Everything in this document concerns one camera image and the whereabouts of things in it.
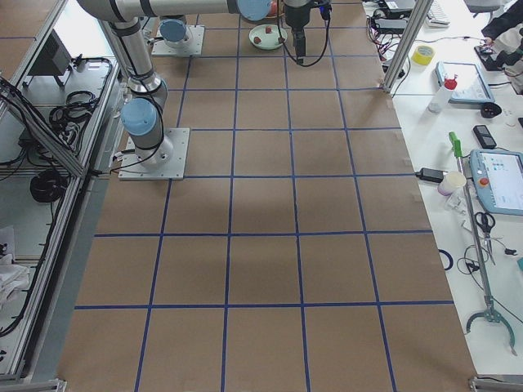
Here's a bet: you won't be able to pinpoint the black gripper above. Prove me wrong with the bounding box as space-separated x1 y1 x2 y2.
284 0 332 65

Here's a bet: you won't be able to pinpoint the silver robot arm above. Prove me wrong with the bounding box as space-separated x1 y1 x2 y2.
159 1 332 68
78 1 270 167

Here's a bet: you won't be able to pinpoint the light green plate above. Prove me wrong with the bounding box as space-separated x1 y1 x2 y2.
248 24 288 51

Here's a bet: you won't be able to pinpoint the yellow tape roll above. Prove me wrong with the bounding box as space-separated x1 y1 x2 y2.
411 45 435 66

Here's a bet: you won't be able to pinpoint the red cap squeeze bottle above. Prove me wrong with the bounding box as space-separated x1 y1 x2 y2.
427 75 458 114

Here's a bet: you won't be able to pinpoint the blue teach pendant far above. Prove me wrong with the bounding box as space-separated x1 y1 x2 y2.
435 61 495 105

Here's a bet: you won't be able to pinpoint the blue teach pendant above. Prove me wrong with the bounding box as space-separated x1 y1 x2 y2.
469 149 522 216
435 61 495 105

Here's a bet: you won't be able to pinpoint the black power adapter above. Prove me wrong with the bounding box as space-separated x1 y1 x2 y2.
415 167 446 184

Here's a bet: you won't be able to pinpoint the white paper cup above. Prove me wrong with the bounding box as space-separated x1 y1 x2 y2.
437 171 467 196

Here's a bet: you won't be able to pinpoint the black smartphone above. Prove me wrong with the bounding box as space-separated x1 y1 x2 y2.
472 125 497 149

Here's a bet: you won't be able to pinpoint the blue teach pendant near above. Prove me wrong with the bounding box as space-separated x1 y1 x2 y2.
469 149 522 216

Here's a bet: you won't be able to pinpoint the long metal grabber tool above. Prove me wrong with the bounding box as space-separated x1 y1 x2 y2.
448 131 520 357

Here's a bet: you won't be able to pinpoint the aluminium frame post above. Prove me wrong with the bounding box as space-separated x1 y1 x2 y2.
382 0 432 92

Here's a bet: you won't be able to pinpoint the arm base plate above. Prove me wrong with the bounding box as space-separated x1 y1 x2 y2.
152 20 205 57
118 127 190 180

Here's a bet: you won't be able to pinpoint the black handled scissors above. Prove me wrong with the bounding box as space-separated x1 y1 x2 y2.
474 212 496 264

